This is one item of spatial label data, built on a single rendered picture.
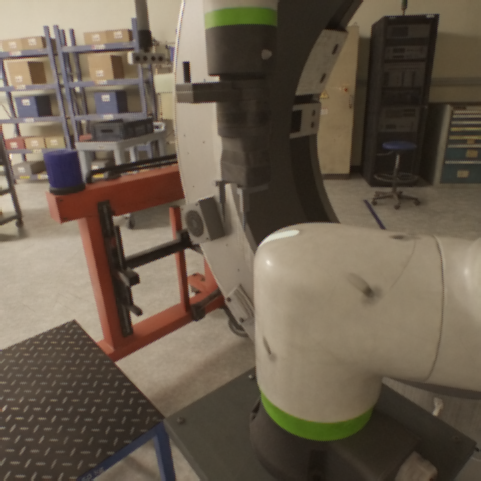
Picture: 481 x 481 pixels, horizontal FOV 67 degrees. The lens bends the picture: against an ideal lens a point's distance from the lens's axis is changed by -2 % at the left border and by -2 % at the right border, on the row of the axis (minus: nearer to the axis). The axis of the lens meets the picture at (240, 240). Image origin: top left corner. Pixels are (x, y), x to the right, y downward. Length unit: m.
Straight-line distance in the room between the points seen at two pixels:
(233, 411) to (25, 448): 0.60
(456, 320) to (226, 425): 0.30
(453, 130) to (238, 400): 4.91
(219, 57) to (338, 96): 4.82
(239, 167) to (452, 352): 0.34
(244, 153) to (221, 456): 0.37
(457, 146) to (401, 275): 5.00
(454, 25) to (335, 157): 2.32
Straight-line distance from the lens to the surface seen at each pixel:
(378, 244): 0.32
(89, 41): 5.86
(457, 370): 0.33
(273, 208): 0.97
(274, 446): 0.43
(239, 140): 0.50
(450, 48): 6.21
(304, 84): 1.09
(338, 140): 5.34
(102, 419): 0.98
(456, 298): 0.31
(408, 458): 0.42
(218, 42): 0.49
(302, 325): 0.31
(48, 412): 1.05
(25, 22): 7.13
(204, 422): 0.50
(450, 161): 5.31
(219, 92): 0.47
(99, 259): 1.53
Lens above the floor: 1.29
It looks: 23 degrees down
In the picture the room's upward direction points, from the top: 2 degrees counter-clockwise
